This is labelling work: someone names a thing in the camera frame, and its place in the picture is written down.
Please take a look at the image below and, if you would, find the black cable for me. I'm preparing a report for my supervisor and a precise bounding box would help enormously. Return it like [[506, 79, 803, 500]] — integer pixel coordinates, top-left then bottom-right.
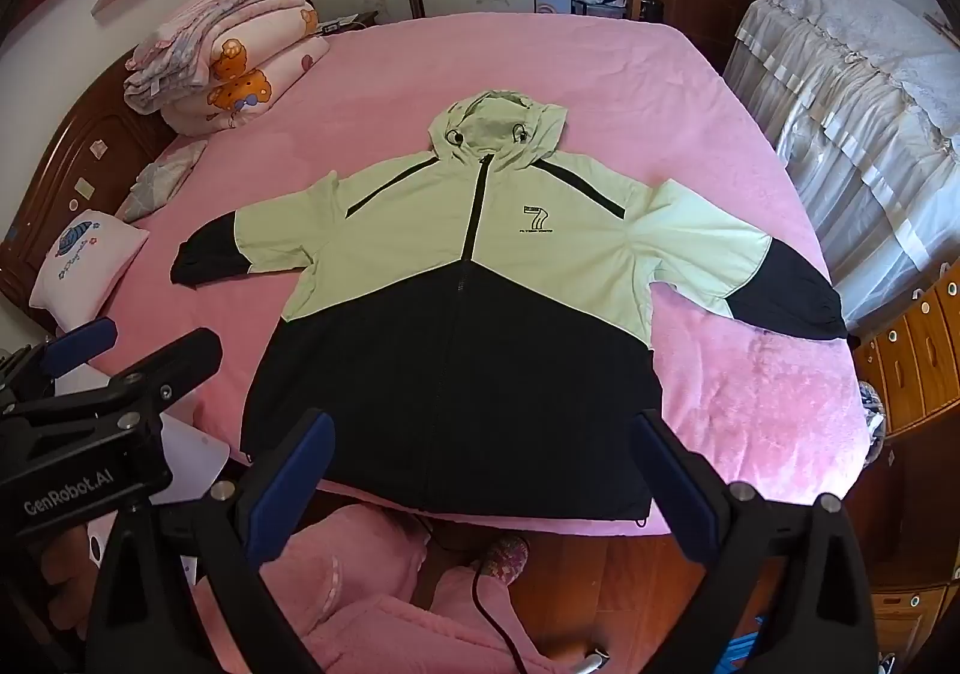
[[409, 515, 527, 674]]

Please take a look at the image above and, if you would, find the bear print folded quilt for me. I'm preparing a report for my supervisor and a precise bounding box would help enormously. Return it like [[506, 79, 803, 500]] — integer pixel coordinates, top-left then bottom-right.
[[161, 6, 331, 136]]

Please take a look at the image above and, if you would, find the white embroidered pillow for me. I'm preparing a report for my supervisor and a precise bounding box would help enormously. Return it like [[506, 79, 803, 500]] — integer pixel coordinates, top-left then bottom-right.
[[30, 209, 149, 334]]

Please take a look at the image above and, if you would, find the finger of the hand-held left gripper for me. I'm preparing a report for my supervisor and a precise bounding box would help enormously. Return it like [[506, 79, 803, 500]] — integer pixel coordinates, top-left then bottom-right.
[[0, 316, 119, 414], [96, 326, 224, 414]]

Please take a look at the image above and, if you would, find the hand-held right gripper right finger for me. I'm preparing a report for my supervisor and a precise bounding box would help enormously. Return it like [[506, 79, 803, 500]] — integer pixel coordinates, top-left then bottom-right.
[[630, 408, 878, 674]]

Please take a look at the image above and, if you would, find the green and black hooded jacket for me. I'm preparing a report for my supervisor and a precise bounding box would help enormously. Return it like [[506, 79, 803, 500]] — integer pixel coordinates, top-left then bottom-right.
[[171, 89, 852, 532]]

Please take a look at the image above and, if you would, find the white flat panel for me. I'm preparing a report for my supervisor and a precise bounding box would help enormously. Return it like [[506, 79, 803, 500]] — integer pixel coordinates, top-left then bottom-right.
[[159, 411, 230, 495]]

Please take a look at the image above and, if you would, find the small grey patterned pillow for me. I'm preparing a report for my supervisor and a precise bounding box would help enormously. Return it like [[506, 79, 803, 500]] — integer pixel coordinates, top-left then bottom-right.
[[116, 140, 207, 225]]

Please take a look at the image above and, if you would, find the wooden headboard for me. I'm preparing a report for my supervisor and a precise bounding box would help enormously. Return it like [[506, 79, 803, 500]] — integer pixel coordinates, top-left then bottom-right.
[[0, 55, 177, 337]]

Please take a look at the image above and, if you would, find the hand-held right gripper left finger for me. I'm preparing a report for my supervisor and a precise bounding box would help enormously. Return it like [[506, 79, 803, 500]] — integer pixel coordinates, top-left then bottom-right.
[[86, 408, 336, 674]]

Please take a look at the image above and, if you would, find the white lace furniture cover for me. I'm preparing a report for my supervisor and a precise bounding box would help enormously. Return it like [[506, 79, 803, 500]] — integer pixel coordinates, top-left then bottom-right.
[[724, 0, 960, 345]]

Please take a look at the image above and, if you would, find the pink patterned slipper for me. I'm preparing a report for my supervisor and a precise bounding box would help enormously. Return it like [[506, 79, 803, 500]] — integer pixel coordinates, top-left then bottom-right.
[[472, 535, 530, 586]]

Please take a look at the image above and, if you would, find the blue white cloth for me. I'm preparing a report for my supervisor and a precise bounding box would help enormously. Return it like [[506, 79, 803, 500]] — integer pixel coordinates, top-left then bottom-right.
[[859, 381, 890, 436]]

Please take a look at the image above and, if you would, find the wooden drawer cabinet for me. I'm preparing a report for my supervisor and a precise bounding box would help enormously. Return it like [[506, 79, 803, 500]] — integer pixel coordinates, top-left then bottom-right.
[[851, 276, 960, 674]]

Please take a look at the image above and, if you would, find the pink blanket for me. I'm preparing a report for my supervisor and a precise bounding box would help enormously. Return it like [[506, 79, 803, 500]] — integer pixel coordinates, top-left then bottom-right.
[[86, 12, 893, 540]]

